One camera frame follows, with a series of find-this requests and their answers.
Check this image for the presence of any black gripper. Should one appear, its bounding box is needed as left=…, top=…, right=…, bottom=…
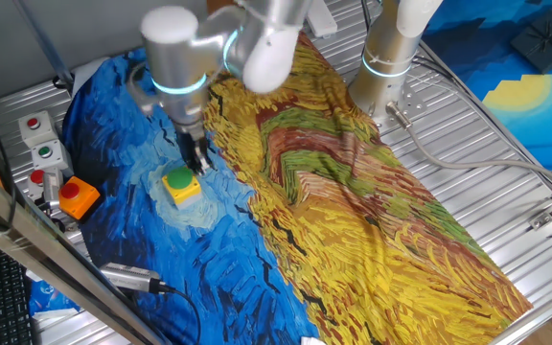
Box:
left=175, top=129, right=216, bottom=174

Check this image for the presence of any yellow box with green button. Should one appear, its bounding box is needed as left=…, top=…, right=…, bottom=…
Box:
left=161, top=166, right=204, bottom=211

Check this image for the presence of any orange box with red button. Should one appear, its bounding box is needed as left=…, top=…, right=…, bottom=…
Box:
left=57, top=175, right=102, bottom=221

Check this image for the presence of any grey box with green button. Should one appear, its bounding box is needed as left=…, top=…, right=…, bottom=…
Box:
left=30, top=139, right=74, bottom=177

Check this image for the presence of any grey box with red button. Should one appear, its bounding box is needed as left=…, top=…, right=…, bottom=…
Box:
left=17, top=110, right=59, bottom=149
left=26, top=167, right=50, bottom=201

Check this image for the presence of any painted wheatfield cloth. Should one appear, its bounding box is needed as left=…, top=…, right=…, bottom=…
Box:
left=60, top=31, right=535, bottom=345

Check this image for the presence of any white power strip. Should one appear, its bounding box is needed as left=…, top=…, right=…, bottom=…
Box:
left=307, top=0, right=338, bottom=38

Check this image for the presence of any grey pole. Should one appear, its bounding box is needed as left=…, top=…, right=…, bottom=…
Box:
left=11, top=0, right=76, bottom=90

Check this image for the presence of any blue poster with yellow sun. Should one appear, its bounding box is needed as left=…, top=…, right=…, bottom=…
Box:
left=422, top=0, right=552, bottom=172

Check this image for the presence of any black gift box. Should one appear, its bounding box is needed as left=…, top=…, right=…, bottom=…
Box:
left=510, top=9, right=552, bottom=74

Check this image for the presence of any silver ribbed camera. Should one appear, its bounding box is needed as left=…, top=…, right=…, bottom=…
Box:
left=99, top=262, right=174, bottom=295

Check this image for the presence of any black camera cable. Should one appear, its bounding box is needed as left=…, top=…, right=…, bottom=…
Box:
left=160, top=284, right=203, bottom=345

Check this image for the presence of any metal frame beam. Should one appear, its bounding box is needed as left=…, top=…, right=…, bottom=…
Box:
left=0, top=143, right=174, bottom=345

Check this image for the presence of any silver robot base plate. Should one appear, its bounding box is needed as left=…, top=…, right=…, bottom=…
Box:
left=371, top=85, right=426, bottom=129

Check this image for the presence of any grey robot power cable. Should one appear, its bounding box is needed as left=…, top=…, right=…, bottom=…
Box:
left=384, top=101, right=552, bottom=191

